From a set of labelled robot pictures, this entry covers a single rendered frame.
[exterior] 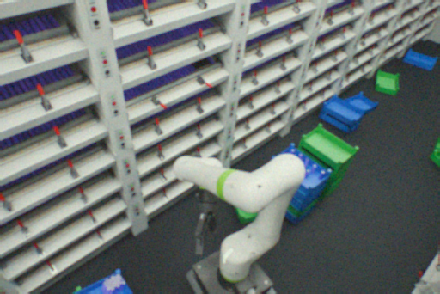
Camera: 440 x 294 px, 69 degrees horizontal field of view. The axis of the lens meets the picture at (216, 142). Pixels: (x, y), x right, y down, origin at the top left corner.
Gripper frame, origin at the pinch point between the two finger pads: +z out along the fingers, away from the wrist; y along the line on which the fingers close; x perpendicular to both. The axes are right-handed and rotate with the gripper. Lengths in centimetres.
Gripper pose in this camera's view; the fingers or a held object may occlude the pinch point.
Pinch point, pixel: (205, 248)
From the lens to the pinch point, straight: 150.4
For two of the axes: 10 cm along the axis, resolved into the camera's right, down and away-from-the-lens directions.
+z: -0.7, 10.0, -0.7
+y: -3.4, -0.9, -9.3
